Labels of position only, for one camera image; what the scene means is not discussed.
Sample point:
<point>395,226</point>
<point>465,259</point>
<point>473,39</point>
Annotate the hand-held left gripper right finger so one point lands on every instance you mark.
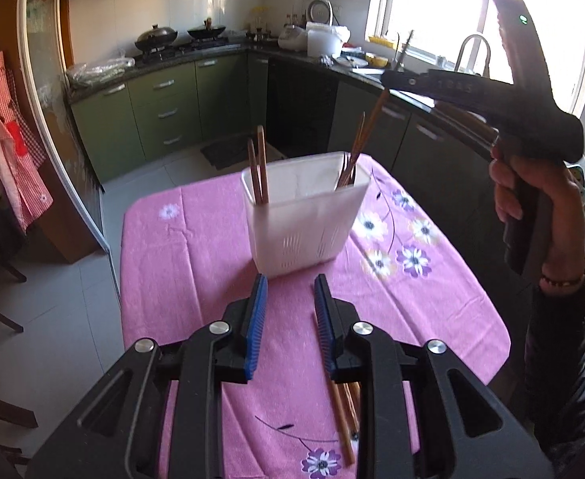
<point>325,329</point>

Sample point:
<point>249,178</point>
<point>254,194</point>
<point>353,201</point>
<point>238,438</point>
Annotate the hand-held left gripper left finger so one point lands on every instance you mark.
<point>255,329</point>

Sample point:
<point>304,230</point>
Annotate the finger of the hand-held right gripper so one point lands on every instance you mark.
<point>404,81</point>

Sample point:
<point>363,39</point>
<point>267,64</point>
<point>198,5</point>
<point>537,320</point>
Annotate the dark red-brown chopstick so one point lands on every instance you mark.
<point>369,119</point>
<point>354,144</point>

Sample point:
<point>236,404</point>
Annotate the pile of bamboo chopsticks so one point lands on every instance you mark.
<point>339,409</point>

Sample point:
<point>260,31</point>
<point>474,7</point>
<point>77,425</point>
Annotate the white plastic utensil holder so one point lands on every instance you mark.
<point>297,229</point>

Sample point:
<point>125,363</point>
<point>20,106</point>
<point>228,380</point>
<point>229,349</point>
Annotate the tan bamboo chopstick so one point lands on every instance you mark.
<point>253,174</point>
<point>262,164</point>

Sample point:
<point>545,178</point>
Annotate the person's right forearm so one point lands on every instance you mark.
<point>562,359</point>

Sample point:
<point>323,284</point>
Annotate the person's right hand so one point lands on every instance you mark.
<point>567,199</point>

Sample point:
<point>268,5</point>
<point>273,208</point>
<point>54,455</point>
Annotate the small steel faucet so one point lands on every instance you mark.
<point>404,52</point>

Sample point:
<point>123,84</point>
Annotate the yellow bowl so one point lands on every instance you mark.
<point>377,61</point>

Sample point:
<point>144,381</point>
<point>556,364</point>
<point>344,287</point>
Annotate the yellow tray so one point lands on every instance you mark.
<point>381,41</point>

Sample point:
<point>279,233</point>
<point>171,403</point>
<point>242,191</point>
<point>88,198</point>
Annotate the white plate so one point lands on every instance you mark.
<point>349,61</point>

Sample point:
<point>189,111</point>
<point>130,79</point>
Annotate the tall steel faucet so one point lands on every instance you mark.
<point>459,55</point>

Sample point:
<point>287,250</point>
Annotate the pink floral tablecloth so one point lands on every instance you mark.
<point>197,269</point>

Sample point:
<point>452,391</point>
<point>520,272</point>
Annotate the window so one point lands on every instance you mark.
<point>437,5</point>

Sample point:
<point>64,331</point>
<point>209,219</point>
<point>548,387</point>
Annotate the white plastic bucket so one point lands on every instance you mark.
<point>325,42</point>

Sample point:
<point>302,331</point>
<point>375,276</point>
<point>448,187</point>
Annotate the dark lower cabinets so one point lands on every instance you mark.
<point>312,105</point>

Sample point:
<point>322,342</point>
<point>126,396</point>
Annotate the black countertop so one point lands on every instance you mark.
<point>297,57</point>

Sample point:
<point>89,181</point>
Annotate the row of seasoning bottles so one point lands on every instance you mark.
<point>262,25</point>

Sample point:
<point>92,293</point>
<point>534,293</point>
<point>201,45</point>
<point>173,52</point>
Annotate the dark floor mat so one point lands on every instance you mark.
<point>232,152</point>

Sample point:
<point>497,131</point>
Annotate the black gas stove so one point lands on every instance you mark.
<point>187,51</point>

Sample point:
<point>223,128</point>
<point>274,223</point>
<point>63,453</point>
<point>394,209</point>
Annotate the green lower cabinets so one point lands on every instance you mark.
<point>172,105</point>

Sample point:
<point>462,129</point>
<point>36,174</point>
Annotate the black wok with lid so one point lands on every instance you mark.
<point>156,37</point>

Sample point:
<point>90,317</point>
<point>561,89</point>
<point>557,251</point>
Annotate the clear plastic bag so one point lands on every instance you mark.
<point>97,70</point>

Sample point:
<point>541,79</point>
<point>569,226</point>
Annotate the red checked apron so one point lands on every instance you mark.
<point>8,134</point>

